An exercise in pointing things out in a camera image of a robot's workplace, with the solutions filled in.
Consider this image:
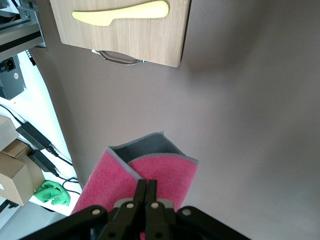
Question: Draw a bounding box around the black power supply unit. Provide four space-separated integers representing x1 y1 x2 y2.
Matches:
0 55 27 101

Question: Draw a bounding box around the green cloth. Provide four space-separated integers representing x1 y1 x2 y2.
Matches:
33 180 72 207

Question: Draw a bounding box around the black power adapter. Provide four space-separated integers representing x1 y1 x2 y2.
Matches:
26 149 55 174
15 121 53 151

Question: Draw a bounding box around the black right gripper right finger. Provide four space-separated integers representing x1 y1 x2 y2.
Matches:
146 179 251 240

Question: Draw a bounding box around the yellow plastic knife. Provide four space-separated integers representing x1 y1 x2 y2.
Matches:
71 0 170 27

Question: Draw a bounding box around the aluminium frame post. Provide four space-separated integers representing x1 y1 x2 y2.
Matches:
0 4 47 55

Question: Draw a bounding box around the pink grey-backed microfibre cloth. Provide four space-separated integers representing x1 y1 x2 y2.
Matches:
70 130 200 240

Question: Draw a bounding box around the wooden cutting board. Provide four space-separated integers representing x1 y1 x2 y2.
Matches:
49 0 193 68

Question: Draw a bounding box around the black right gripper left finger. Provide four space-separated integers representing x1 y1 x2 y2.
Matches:
22 179 147 240

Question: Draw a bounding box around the brown cardboard box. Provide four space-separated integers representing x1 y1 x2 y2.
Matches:
0 114 21 153
1 139 46 194
0 151 35 207

